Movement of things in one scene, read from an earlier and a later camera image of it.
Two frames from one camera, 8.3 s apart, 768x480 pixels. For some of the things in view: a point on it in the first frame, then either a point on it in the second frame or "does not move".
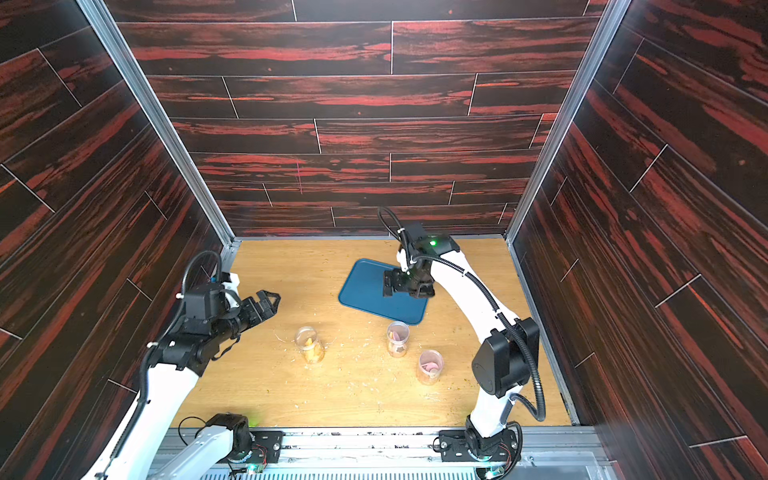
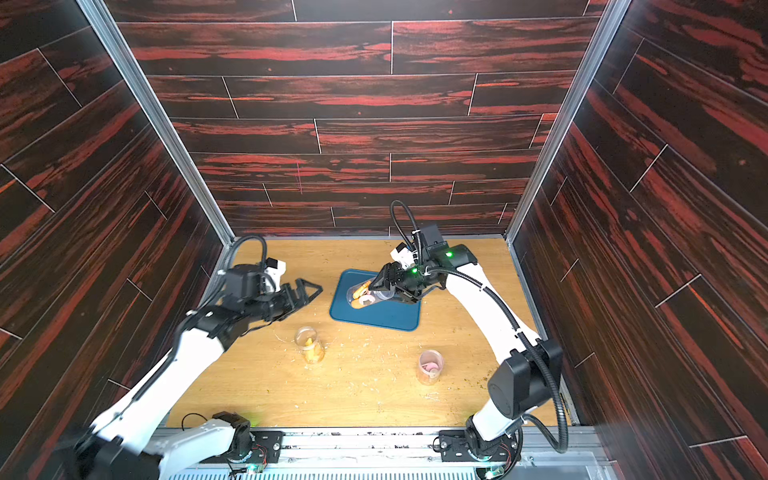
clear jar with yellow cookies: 311,347 does not move
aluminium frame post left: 113,43 does not move
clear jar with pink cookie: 431,364 does not move
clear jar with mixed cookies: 397,334 → 362,295
